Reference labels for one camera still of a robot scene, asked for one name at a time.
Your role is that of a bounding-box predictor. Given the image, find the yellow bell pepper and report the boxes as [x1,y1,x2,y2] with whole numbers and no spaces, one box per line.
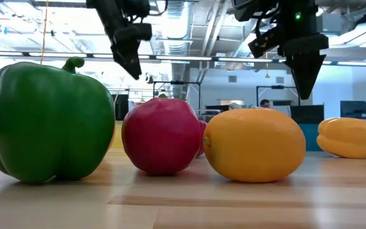
[316,117,366,159]

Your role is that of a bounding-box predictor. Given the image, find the orange lemon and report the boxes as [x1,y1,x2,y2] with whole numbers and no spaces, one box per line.
[203,108,307,183]

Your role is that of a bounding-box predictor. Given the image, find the blue plastic bin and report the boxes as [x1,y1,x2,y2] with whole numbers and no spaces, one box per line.
[298,123,323,152]

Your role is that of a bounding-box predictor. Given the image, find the long ceiling light bar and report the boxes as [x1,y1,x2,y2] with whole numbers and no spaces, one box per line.
[0,49,366,67]

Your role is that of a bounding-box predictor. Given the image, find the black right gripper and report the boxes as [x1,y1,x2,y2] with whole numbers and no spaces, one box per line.
[278,0,329,100]

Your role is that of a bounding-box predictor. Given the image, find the black monitor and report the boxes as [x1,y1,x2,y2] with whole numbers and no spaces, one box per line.
[340,101,366,120]

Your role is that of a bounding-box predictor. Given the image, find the black metal rig frame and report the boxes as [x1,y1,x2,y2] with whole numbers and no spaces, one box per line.
[255,85,301,107]

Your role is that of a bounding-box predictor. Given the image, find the red strawberry toy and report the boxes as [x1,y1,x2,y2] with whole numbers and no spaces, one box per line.
[196,120,208,157]

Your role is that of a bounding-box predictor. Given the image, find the silver air duct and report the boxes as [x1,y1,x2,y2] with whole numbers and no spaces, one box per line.
[162,0,192,92]

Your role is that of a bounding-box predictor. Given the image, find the black panel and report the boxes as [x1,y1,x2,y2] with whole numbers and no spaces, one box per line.
[290,104,325,125]

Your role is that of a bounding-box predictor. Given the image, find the yellow cable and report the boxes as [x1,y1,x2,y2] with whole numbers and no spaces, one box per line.
[39,0,50,64]

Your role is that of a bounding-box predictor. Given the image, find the red tomato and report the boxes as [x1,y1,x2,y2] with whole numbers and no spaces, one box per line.
[121,97,202,176]

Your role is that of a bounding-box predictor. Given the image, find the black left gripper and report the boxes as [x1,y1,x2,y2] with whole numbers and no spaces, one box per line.
[86,0,154,80]

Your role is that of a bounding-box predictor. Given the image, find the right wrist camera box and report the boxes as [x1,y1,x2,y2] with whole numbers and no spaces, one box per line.
[248,27,281,59]

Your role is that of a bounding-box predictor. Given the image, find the green bell pepper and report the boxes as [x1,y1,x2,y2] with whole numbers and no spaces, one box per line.
[0,56,116,184]

